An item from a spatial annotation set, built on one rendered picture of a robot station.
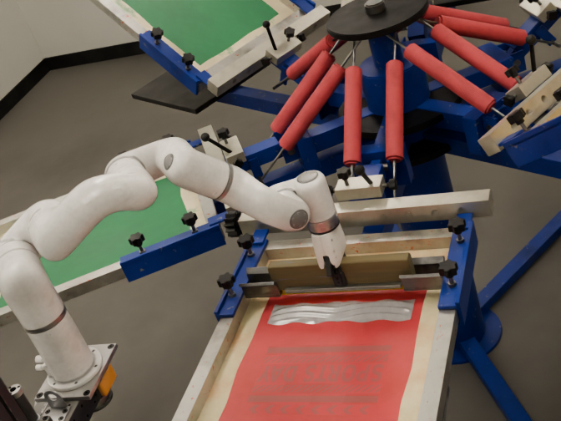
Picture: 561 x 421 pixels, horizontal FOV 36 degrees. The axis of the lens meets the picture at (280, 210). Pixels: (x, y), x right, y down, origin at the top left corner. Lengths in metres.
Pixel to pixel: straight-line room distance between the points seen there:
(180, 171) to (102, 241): 1.00
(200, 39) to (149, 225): 0.83
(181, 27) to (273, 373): 1.64
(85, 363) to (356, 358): 0.59
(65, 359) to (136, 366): 1.91
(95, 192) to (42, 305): 0.26
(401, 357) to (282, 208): 0.42
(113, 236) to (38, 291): 0.97
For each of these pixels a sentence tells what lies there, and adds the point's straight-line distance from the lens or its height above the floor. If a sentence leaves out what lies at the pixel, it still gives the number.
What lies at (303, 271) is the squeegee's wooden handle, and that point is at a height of 1.04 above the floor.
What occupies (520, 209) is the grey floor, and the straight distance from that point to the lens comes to 3.94.
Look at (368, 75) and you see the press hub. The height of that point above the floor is 1.15.
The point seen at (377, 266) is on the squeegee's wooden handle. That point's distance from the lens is 2.06.
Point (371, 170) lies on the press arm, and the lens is 2.42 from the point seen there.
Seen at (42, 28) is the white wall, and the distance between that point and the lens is 7.43.
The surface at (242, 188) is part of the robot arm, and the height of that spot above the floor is 1.38.
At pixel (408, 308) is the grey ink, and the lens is 2.06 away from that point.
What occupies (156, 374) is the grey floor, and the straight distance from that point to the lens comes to 3.72.
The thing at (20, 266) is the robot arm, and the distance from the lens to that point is 1.80.
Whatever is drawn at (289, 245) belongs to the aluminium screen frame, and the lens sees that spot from 2.32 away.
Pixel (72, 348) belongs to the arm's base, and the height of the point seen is 1.22.
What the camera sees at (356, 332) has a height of 0.96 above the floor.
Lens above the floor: 2.28
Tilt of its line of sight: 31 degrees down
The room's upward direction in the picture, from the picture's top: 20 degrees counter-clockwise
